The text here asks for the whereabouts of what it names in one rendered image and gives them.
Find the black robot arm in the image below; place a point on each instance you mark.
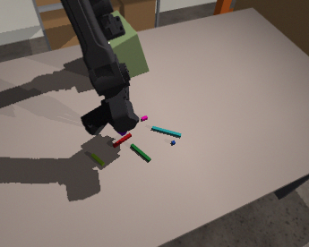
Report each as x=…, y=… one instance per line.
x=107, y=76

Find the dark red rod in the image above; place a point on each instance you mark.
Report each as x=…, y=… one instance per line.
x=126, y=137

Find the turquoise rod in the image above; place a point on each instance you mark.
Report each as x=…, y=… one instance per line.
x=177, y=134

